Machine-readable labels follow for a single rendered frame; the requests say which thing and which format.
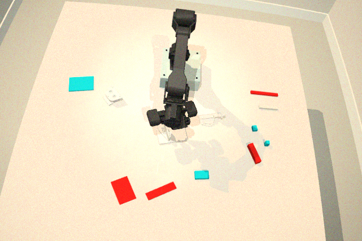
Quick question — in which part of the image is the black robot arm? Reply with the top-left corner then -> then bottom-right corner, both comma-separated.
163,9 -> 197,130

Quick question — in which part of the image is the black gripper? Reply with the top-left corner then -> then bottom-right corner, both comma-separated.
146,101 -> 198,127

